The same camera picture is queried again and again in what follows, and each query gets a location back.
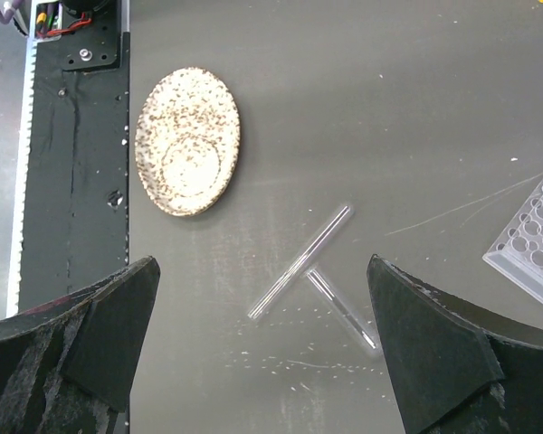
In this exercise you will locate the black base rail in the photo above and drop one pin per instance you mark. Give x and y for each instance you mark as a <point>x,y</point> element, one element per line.
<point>71,194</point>

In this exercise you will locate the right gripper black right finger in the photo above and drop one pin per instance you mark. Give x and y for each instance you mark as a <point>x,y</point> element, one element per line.
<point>455,367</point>

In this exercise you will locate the short clear glass tube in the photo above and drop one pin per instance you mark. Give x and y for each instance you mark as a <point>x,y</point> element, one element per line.
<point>360,329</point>

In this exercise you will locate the clear acrylic tube rack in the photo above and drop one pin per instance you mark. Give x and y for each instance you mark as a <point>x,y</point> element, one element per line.
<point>517,253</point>

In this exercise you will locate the clear tube centre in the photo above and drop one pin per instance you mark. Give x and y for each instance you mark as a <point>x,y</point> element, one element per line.
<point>306,256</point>

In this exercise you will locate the speckled ceramic plate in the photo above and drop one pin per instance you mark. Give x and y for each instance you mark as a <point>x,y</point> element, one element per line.
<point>187,141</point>

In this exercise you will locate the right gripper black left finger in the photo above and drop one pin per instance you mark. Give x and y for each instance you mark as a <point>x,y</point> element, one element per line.
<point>68,366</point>

